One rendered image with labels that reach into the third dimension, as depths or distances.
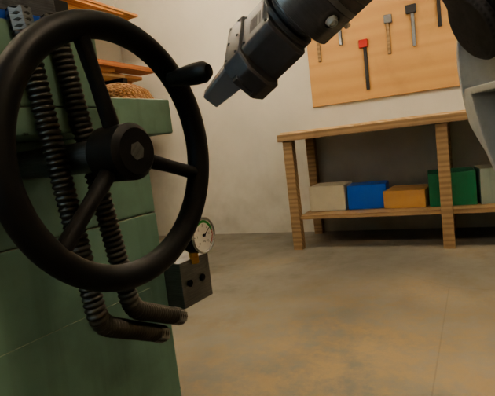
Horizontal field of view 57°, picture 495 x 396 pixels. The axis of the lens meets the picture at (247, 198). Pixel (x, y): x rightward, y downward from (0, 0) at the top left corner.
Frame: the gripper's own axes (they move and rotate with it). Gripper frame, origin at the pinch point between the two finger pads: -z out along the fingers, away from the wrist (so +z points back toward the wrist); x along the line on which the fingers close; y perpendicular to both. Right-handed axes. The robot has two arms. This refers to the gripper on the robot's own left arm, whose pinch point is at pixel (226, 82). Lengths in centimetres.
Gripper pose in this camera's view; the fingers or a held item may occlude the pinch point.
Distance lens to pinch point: 53.6
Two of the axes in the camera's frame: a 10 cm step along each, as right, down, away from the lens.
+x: 0.3, -6.8, 7.3
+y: -7.4, -5.1, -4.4
